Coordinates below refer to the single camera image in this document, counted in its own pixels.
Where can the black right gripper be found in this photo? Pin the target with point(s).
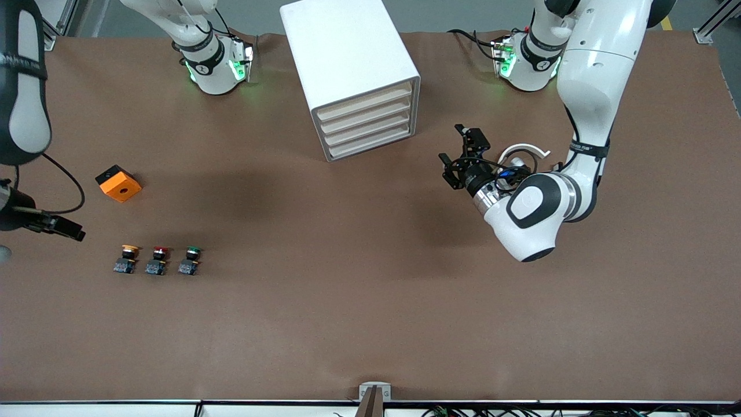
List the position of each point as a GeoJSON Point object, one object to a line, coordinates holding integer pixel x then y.
{"type": "Point", "coordinates": [16, 212]}

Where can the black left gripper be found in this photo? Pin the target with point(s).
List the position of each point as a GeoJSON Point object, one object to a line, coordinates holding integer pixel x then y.
{"type": "Point", "coordinates": [473, 177]}

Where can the yellow push button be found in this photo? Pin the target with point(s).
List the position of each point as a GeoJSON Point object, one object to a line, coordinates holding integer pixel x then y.
{"type": "Point", "coordinates": [126, 260]}

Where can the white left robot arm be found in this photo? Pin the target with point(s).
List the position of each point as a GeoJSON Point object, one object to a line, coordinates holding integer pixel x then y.
{"type": "Point", "coordinates": [596, 69]}

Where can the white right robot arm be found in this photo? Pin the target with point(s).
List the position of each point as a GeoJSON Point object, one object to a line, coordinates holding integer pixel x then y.
{"type": "Point", "coordinates": [214, 75]}

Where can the orange black button box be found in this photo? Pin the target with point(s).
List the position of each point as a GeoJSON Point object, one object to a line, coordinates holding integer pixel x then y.
{"type": "Point", "coordinates": [121, 188]}

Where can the red push button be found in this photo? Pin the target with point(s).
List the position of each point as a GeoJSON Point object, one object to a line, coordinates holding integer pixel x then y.
{"type": "Point", "coordinates": [157, 262]}

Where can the green push button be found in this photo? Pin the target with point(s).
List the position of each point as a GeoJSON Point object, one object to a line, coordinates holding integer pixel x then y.
{"type": "Point", "coordinates": [190, 262]}

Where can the brown table cover sheet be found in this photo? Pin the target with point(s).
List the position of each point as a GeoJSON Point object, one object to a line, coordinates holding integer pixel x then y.
{"type": "Point", "coordinates": [370, 289]}

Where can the aluminium frame profile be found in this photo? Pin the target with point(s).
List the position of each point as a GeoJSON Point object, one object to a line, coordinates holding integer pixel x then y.
{"type": "Point", "coordinates": [49, 40]}
{"type": "Point", "coordinates": [715, 23]}

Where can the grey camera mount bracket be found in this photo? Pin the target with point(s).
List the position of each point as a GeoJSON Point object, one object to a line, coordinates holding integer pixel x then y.
{"type": "Point", "coordinates": [374, 399]}

